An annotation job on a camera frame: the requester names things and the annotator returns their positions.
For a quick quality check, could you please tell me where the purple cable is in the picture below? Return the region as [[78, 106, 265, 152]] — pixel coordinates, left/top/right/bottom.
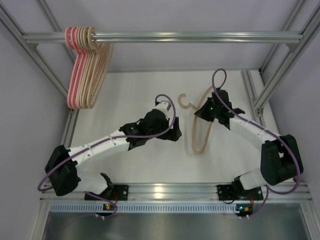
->
[[37, 93, 177, 216], [212, 68, 302, 216]]

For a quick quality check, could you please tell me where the grey slotted cable duct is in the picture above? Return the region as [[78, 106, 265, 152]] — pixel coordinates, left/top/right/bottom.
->
[[49, 202, 252, 214]]

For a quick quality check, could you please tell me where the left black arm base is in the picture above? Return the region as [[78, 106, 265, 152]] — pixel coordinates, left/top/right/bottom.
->
[[84, 173, 129, 202]]

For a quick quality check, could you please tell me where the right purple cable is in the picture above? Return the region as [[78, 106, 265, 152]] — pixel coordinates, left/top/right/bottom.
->
[[212, 68, 302, 216]]

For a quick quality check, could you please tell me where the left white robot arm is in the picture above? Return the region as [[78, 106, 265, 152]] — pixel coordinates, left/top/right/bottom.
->
[[45, 109, 182, 200]]

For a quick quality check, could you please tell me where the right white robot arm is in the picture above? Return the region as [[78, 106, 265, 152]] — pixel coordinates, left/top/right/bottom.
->
[[195, 88, 304, 193]]

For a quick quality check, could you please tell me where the front aluminium rail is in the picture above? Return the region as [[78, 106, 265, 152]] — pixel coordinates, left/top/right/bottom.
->
[[40, 182, 312, 203]]

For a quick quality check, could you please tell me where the aluminium hanging rail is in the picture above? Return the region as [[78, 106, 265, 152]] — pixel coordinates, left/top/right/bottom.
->
[[20, 30, 305, 47]]

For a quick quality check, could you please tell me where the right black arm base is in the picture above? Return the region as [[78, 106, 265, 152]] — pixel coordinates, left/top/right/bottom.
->
[[216, 176, 264, 203]]

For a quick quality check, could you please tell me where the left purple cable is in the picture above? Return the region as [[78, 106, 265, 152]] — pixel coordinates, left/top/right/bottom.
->
[[37, 93, 177, 216]]

